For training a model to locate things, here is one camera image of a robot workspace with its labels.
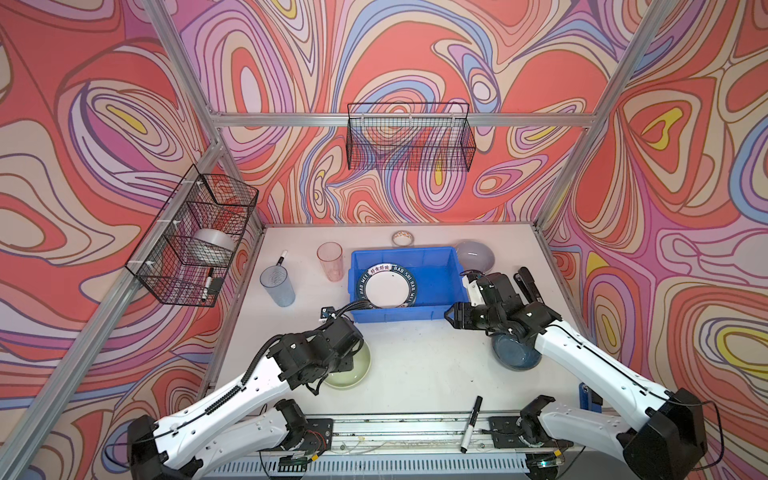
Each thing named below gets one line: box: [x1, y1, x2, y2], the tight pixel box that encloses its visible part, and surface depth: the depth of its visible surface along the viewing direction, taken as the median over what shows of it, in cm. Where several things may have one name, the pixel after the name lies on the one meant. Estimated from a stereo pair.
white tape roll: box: [191, 228, 237, 265], surface depth 73 cm
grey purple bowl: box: [456, 240, 495, 273], surface depth 107 cm
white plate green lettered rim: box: [358, 263, 417, 309], surface depth 99 cm
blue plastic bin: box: [347, 246, 469, 323], surface depth 103 cm
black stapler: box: [513, 267, 545, 304], surface depth 100 cm
